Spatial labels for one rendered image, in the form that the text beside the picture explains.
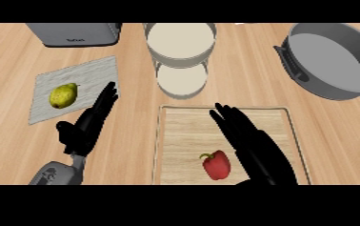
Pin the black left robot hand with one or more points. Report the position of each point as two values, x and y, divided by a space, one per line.
88 121

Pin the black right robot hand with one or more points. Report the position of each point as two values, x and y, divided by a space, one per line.
255 144

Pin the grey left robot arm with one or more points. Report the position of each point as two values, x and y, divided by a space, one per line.
57 172

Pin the red bell pepper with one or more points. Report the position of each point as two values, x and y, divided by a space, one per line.
215 165

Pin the pale wooden tray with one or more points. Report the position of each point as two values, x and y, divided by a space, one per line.
196 140

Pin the white tiered basket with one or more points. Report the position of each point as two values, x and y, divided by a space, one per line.
180 55

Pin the yellow-green pear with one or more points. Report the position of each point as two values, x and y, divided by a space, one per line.
63 95

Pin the grey cloth placemat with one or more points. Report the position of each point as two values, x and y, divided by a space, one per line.
74 86

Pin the grey toaster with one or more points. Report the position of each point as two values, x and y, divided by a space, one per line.
77 34

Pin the grey pot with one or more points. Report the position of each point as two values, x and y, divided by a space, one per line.
323 61

